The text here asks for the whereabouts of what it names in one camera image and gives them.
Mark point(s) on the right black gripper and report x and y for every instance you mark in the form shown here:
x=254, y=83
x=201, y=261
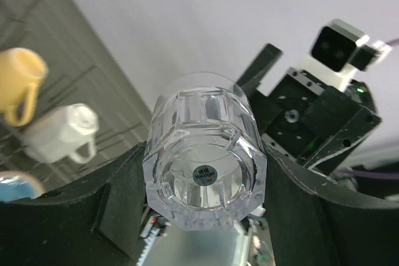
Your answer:
x=311, y=123

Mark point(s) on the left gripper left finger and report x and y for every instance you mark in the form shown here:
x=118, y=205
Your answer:
x=94, y=220

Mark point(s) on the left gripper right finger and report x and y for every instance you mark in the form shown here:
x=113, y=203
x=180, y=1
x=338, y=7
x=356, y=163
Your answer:
x=313, y=221

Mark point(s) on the blue patterned mug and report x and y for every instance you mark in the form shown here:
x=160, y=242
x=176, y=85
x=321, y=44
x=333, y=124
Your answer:
x=17, y=185

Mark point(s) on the white mug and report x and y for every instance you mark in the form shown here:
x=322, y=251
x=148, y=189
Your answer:
x=67, y=131

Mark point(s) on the clear glass cup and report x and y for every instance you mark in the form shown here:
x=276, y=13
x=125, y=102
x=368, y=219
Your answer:
x=204, y=165

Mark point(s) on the yellow mug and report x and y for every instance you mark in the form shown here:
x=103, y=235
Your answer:
x=22, y=74

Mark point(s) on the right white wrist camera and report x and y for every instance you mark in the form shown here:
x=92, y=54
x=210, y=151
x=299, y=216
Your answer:
x=340, y=51

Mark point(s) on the grey wire dish rack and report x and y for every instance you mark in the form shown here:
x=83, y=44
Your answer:
x=80, y=71

